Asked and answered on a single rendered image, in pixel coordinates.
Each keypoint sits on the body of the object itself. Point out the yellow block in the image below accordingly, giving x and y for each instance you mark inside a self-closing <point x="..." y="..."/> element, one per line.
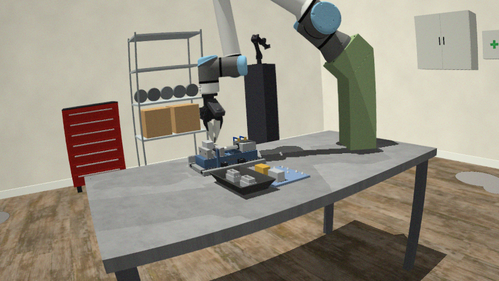
<point x="262" y="168"/>

